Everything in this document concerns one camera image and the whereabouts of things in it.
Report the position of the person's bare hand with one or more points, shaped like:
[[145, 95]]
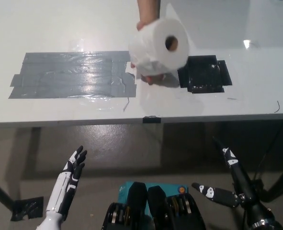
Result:
[[153, 80]]

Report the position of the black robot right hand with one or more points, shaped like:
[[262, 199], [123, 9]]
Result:
[[244, 187]]

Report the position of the black tape square area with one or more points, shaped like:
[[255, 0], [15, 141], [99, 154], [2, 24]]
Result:
[[203, 76]]

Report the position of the grey duct tape patch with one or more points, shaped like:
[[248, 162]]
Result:
[[59, 72]]

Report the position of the black slanted metal pole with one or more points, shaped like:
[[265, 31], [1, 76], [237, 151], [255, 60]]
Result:
[[0, 191]]

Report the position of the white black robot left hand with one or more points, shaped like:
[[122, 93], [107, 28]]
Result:
[[59, 191]]

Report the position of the small black tape strip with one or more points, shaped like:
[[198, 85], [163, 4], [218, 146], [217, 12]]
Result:
[[151, 119]]

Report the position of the black teal robot torso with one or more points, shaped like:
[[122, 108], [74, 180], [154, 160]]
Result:
[[136, 203]]

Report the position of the white toilet paper roll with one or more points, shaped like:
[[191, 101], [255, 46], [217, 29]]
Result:
[[155, 36]]

